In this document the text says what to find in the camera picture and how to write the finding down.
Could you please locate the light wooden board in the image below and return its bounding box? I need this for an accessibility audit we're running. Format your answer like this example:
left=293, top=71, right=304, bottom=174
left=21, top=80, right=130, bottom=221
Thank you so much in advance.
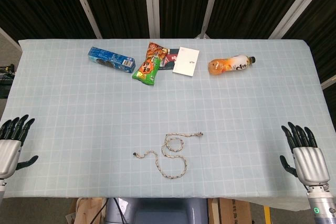
left=65, top=197, right=108, bottom=224

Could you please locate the black red card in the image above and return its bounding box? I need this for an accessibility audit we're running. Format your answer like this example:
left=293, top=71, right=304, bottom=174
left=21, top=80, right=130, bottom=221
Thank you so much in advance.
left=157, top=48, right=182, bottom=72

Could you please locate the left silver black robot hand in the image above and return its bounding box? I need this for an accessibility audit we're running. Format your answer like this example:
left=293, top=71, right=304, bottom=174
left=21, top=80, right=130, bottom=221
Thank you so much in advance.
left=0, top=115, right=39, bottom=180

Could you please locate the orange juice bottle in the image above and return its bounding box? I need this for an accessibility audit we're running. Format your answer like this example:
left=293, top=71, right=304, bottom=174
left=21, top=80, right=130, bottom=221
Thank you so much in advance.
left=208, top=54, right=256, bottom=76

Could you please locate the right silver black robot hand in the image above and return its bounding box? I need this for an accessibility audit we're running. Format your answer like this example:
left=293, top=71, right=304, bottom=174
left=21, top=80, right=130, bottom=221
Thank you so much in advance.
left=279, top=121, right=330, bottom=186

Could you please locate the yellow strip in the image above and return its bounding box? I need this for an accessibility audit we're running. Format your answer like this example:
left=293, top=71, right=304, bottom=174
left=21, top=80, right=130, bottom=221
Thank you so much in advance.
left=263, top=205, right=271, bottom=224

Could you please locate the light blue checked tablecloth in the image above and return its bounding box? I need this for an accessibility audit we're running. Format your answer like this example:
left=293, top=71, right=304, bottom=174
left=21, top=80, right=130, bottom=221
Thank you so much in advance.
left=0, top=39, right=336, bottom=200

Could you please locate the blue cookie box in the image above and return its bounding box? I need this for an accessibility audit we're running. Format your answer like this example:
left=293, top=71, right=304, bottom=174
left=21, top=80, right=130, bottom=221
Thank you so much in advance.
left=87, top=46, right=137, bottom=73

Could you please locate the green orange snack bag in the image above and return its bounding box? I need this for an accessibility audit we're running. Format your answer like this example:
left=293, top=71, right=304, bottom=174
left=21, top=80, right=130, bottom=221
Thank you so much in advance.
left=132, top=42, right=169, bottom=87

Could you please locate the beige braided rope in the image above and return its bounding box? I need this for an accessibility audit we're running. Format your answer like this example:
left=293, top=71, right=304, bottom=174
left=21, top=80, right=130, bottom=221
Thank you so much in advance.
left=133, top=131, right=204, bottom=179

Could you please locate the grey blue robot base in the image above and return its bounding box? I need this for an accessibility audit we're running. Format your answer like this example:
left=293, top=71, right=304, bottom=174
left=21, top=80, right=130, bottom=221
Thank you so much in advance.
left=106, top=197, right=209, bottom=224

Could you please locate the white frame post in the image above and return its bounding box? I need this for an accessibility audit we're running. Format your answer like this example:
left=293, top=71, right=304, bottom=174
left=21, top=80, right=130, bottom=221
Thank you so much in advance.
left=0, top=27, right=22, bottom=51
left=320, top=74, right=336, bottom=90
left=195, top=0, right=224, bottom=40
left=67, top=0, right=103, bottom=39
left=269, top=0, right=325, bottom=39
left=143, top=0, right=161, bottom=38

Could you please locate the brown cardboard box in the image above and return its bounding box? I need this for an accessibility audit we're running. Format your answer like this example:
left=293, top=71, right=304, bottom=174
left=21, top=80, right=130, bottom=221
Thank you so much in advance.
left=208, top=197, right=266, bottom=224

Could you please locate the black equipment with cables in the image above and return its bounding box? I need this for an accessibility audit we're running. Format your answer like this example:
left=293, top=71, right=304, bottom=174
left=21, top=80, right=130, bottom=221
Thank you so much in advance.
left=0, top=63, right=17, bottom=99

